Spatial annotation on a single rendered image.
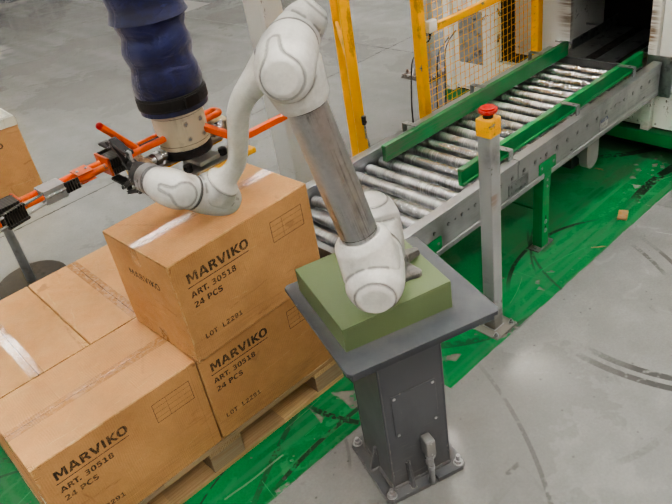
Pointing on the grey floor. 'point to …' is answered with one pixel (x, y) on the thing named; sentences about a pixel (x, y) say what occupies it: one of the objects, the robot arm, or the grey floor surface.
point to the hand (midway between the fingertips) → (111, 161)
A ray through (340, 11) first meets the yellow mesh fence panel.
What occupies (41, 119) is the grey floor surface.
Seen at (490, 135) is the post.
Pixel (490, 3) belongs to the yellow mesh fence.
